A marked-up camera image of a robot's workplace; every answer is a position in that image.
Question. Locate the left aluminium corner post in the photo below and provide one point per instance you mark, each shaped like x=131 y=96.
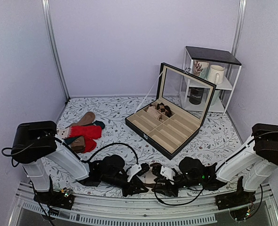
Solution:
x=54 y=50

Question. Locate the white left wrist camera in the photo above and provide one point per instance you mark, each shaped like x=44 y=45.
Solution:
x=137 y=170

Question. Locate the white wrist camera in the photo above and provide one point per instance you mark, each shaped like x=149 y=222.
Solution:
x=163 y=172
x=137 y=170

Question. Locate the folded brown tan sock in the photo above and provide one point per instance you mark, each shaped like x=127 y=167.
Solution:
x=78 y=145

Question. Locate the rolled brown checked sock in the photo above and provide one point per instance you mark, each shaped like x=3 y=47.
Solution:
x=164 y=109

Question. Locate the aluminium front rail frame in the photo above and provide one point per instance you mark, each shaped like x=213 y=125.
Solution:
x=90 y=210

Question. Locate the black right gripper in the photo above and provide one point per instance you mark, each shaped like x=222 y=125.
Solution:
x=166 y=190

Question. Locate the white shelf black top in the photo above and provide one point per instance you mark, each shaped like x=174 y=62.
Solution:
x=223 y=92

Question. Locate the white red character sock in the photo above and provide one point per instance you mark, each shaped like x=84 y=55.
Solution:
x=64 y=133

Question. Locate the white ribbed mug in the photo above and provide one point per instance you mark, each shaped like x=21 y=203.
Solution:
x=216 y=74

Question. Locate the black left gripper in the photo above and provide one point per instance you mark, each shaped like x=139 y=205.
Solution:
x=132 y=188

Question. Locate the dark green sock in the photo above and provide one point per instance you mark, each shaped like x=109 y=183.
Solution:
x=99 y=123

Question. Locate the black cylindrical mug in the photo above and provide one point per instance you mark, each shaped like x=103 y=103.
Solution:
x=196 y=95

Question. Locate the cream brown striped sock pair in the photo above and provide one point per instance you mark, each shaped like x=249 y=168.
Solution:
x=149 y=179

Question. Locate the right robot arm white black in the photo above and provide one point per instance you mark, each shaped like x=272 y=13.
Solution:
x=259 y=150

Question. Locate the right aluminium corner post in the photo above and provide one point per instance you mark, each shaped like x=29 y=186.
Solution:
x=239 y=26

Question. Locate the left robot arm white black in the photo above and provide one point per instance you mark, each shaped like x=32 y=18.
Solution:
x=36 y=140

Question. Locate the white mug coral pattern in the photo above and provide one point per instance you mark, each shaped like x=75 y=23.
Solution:
x=200 y=68

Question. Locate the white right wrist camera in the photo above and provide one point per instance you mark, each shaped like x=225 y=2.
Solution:
x=163 y=172

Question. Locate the black compartment box glass lid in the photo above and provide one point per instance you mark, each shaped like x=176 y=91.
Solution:
x=170 y=135

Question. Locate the floral patterned table mat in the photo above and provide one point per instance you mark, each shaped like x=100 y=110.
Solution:
x=216 y=140

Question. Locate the aluminium corner post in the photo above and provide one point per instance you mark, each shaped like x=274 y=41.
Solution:
x=54 y=50
x=239 y=26

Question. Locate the rolled cream sock in box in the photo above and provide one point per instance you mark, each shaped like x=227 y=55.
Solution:
x=154 y=112

